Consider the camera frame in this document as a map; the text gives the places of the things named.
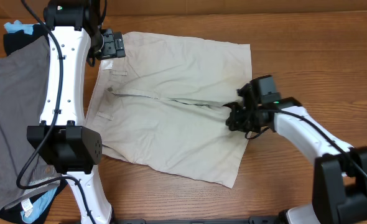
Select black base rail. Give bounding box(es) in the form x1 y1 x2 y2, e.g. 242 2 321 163
113 216 280 224

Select black garment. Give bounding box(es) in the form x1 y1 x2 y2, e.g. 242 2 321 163
0 23 67 223

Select grey garment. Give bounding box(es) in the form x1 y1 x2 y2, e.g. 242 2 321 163
0 37 59 210

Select light blue garment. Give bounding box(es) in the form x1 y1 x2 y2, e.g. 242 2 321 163
0 20 60 224

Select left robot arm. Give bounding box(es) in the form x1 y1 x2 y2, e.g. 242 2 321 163
16 0 126 223

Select beige cotton shorts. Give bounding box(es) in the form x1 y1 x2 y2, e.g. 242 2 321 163
85 32 252 188

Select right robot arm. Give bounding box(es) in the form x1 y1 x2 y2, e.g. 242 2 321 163
226 75 367 224

